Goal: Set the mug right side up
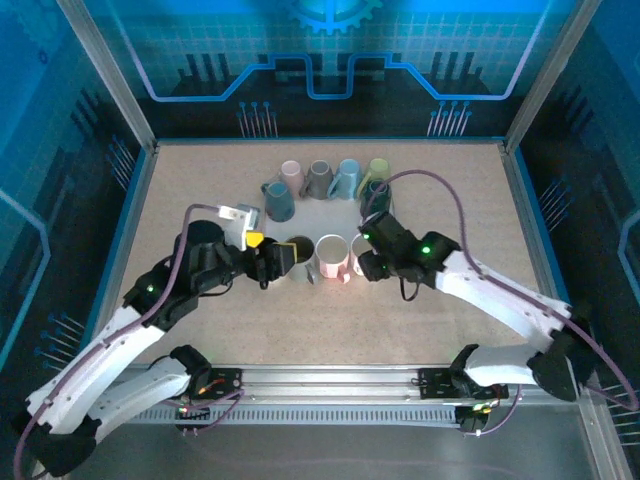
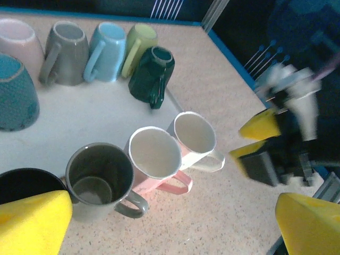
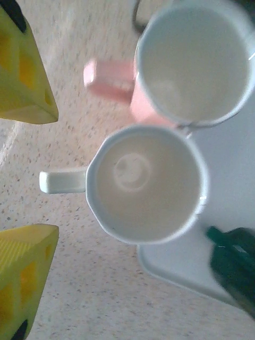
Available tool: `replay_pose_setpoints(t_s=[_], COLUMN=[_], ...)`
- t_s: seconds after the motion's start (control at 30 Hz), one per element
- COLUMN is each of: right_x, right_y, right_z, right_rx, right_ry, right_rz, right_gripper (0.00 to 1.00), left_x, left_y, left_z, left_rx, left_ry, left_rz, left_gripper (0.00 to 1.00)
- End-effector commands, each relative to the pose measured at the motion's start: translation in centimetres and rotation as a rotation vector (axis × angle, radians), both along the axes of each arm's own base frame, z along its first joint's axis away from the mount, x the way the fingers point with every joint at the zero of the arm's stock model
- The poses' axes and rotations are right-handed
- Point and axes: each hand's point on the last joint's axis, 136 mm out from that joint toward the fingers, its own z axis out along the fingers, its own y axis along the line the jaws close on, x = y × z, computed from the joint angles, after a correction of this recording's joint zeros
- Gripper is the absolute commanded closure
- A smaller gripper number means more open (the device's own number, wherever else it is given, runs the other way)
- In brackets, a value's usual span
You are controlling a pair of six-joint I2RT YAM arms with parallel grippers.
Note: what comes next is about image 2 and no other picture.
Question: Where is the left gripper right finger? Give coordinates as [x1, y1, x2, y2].
[275, 193, 340, 255]

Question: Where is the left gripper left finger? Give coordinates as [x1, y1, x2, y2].
[0, 190, 74, 255]

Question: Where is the black mug white base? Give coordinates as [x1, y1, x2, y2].
[0, 167, 70, 207]

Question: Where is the cream white mug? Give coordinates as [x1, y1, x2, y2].
[166, 111, 226, 172]

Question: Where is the pink speckled mug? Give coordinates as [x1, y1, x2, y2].
[124, 126, 193, 199]

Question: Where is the large grey mug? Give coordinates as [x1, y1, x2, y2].
[65, 142, 149, 223]

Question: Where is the dark green mug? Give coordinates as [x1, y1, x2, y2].
[128, 45, 175, 110]

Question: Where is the teal flower print mug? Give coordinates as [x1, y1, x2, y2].
[0, 52, 40, 132]

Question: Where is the light blue mug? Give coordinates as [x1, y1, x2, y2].
[83, 22, 127, 82]

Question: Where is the small grey mug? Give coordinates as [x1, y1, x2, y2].
[39, 21, 90, 86]

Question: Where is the pale pink mug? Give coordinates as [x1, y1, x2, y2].
[0, 18, 46, 78]

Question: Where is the yellow-green mug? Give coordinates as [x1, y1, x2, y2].
[121, 23, 159, 79]

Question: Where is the blue table side edge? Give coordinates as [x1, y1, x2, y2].
[198, 22, 340, 192]

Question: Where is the white plastic tray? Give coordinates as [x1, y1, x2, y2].
[0, 69, 184, 181]

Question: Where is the table back edge strip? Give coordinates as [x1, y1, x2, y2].
[0, 6, 204, 27]

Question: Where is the aluminium table rail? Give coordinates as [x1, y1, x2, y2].
[310, 169, 340, 205]

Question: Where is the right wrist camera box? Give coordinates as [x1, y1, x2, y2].
[256, 63, 324, 141]

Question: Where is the aluminium frame post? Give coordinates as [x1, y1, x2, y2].
[200, 0, 232, 32]

